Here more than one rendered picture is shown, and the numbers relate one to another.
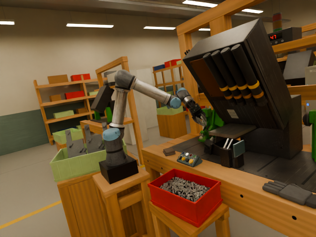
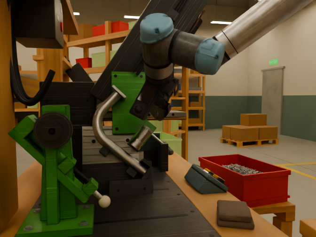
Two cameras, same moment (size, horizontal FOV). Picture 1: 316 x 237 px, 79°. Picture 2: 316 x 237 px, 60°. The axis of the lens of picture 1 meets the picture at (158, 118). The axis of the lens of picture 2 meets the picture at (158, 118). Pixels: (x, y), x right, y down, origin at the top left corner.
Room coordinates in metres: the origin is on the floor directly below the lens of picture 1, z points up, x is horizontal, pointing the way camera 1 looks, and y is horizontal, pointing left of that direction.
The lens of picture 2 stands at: (2.06, 0.02, 1.19)
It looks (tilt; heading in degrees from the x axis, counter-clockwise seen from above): 4 degrees down; 201
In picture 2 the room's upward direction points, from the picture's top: straight up
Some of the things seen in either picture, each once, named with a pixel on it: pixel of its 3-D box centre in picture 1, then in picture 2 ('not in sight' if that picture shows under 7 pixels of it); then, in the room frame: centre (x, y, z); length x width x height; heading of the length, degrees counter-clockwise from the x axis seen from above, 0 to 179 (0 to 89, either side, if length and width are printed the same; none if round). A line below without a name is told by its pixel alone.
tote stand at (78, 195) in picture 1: (105, 198); not in sight; (1.79, 0.66, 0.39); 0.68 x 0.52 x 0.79; 113
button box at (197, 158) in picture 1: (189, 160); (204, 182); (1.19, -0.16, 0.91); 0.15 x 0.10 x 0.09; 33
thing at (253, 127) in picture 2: not in sight; (249, 129); (-5.36, -0.36, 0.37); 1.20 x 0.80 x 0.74; 132
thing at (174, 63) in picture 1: (177, 88); not in sight; (7.70, -0.96, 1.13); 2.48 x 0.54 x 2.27; 34
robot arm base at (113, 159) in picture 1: (115, 154); not in sight; (1.29, 0.33, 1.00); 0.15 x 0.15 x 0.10
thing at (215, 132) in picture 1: (241, 126); (134, 115); (1.07, -0.47, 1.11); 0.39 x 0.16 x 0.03; 123
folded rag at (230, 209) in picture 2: (169, 151); (234, 213); (1.41, -0.04, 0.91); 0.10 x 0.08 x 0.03; 10
